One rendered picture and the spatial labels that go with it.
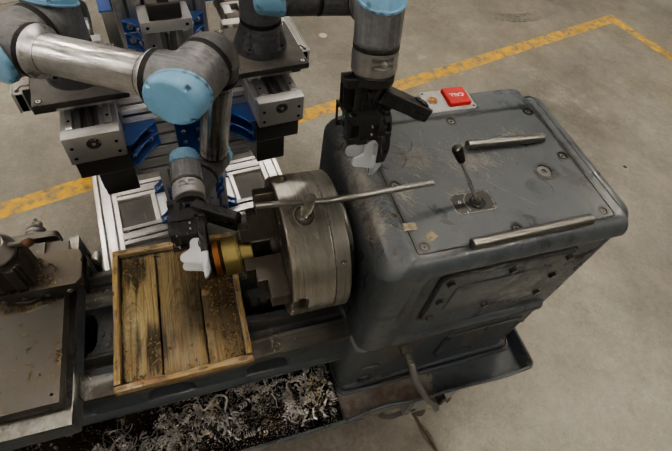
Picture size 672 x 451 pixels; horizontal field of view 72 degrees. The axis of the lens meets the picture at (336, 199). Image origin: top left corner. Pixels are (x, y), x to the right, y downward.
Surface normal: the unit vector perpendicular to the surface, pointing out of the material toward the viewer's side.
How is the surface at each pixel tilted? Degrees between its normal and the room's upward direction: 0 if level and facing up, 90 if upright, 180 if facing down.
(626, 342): 0
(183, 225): 0
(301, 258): 43
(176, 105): 89
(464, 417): 0
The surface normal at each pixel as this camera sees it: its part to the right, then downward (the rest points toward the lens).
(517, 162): 0.11, -0.61
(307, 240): 0.24, -0.11
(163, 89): -0.18, 0.76
